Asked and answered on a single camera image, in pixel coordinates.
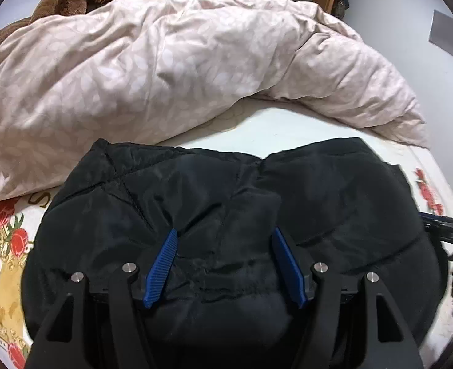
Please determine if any black hooded puffer jacket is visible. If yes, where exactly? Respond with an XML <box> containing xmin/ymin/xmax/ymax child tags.
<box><xmin>21</xmin><ymin>138</ymin><xmax>447</xmax><ymax>368</ymax></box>

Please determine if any pink leaf-pattern duvet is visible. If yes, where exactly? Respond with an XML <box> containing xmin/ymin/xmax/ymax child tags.
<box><xmin>0</xmin><ymin>0</ymin><xmax>429</xmax><ymax>201</ymax></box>

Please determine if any grey wall panel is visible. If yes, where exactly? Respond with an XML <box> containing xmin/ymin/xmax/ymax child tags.
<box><xmin>428</xmin><ymin>10</ymin><xmax>453</xmax><ymax>56</ymax></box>

